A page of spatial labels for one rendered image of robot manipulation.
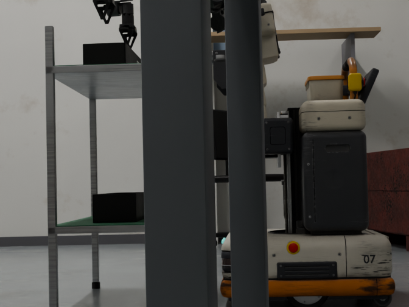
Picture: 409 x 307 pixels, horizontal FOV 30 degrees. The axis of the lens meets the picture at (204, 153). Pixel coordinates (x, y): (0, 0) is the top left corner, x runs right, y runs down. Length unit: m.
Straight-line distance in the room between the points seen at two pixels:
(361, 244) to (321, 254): 0.16
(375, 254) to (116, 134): 3.93
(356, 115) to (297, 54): 3.60
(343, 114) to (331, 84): 0.21
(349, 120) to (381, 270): 0.59
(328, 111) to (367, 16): 3.76
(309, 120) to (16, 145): 4.12
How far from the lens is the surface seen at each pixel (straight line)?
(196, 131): 0.48
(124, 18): 3.66
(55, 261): 2.91
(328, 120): 3.02
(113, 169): 6.57
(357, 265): 3.00
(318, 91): 3.19
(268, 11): 3.21
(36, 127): 6.73
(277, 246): 2.97
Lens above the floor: 0.49
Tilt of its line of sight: 2 degrees up
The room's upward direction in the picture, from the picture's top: 1 degrees counter-clockwise
